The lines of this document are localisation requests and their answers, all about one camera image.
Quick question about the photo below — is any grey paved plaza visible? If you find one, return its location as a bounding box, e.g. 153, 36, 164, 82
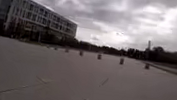
0, 36, 177, 100

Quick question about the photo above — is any row of bollards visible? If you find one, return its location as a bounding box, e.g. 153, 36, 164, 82
44, 44, 152, 70

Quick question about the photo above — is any large pale multistorey building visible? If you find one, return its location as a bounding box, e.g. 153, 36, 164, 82
0, 0, 83, 49

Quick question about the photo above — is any row of trees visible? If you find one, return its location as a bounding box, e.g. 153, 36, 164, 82
72, 32, 177, 66

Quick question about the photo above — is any raised kerb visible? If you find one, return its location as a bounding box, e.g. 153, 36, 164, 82
142, 60, 177, 76

